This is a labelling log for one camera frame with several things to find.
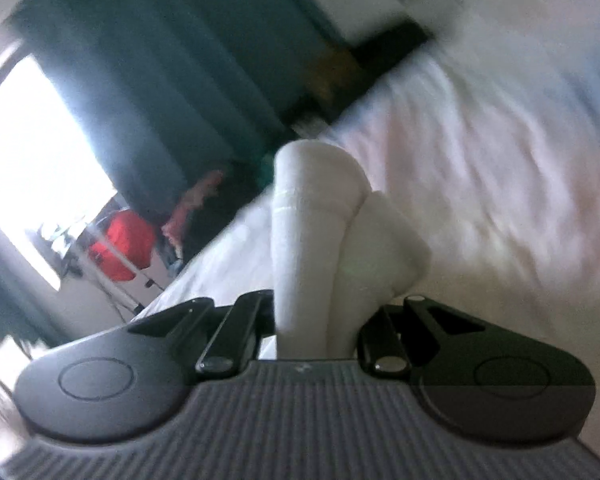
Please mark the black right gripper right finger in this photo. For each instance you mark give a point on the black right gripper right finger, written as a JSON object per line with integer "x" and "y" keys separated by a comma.
{"x": 479, "y": 380}

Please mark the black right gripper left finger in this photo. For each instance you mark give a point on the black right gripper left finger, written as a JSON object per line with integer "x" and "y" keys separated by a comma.
{"x": 121, "y": 383}

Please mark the white sweatshirt with black stripe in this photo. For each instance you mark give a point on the white sweatshirt with black stripe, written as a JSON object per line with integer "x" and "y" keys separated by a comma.
{"x": 340, "y": 250}

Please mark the red bag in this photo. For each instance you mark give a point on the red bag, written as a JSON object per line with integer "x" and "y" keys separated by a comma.
{"x": 131, "y": 235}

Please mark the black framed window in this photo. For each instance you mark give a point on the black framed window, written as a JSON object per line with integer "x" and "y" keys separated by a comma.
{"x": 52, "y": 187}

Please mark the pink white bed duvet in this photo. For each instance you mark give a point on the pink white bed duvet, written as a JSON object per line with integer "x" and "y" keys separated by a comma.
{"x": 489, "y": 144}

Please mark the teal right curtain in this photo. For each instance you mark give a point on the teal right curtain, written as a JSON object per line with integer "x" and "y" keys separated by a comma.
{"x": 166, "y": 90}

